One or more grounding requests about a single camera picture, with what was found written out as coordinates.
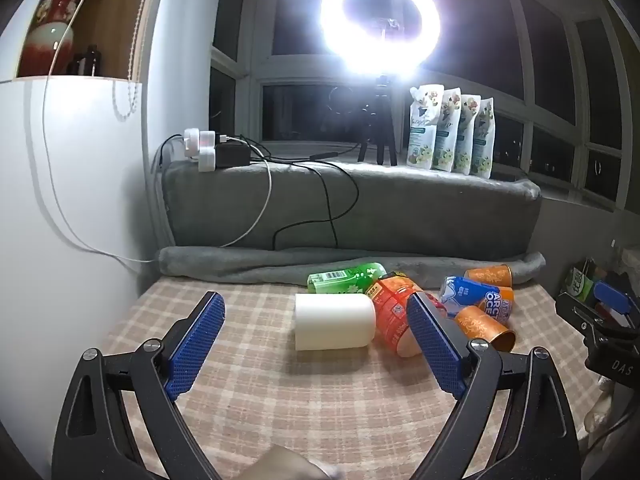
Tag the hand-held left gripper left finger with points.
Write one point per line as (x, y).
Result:
(197, 340)

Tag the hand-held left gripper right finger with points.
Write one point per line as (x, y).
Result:
(436, 340)

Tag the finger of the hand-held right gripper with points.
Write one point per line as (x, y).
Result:
(612, 297)
(580, 316)

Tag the white cup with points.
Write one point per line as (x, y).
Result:
(335, 321)

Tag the green box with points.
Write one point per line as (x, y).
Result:
(580, 282)

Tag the rolled grey blanket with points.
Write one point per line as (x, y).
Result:
(225, 262)

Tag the green snack packet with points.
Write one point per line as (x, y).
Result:
(345, 277)

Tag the white cabinet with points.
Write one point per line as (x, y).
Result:
(75, 310)

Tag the beige checked mat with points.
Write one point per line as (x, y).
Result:
(310, 400)

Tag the grey folded blanket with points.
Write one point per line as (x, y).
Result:
(400, 210)

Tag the beige blurred object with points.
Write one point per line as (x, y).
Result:
(285, 465)

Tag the white power adapter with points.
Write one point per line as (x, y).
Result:
(192, 141)
(207, 159)

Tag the black charger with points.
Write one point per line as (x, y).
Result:
(232, 155)

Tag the white green refill pouch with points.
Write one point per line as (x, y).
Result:
(450, 132)
(468, 137)
(485, 142)
(422, 127)

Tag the black tripod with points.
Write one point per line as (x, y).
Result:
(382, 110)

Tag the white framed window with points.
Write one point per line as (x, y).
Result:
(522, 60)

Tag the dark bottle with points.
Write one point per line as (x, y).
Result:
(90, 60)

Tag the red white vase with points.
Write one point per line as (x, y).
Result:
(52, 30)

